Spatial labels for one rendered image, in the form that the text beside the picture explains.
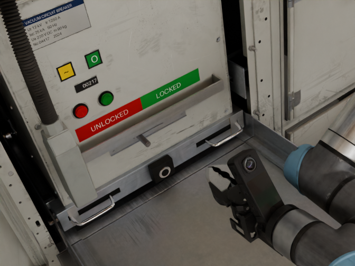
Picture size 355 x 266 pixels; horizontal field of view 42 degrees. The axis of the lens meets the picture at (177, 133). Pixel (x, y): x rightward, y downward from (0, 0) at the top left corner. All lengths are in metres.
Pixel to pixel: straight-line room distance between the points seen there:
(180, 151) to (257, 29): 0.35
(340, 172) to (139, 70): 0.47
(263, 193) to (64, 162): 0.37
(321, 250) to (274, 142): 0.57
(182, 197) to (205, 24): 0.41
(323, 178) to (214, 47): 0.47
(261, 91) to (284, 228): 0.56
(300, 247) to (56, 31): 0.56
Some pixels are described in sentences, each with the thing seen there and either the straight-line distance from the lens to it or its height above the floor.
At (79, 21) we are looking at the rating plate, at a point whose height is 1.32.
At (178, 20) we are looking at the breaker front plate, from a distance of 1.01.
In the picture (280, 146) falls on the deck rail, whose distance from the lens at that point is 1.19.
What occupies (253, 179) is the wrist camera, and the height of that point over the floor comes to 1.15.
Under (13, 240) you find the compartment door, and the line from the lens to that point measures 1.00.
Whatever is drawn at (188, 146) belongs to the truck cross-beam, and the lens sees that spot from 1.17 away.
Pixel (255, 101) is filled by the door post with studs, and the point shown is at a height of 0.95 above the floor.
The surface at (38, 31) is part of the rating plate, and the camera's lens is 0.88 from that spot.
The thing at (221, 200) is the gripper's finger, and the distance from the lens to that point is 0.78.
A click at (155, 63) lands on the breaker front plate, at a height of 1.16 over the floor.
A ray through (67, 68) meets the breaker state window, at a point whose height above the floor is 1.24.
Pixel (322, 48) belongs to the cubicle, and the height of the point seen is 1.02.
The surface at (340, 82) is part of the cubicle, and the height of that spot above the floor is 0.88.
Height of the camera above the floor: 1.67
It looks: 39 degrees down
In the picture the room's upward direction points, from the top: 12 degrees counter-clockwise
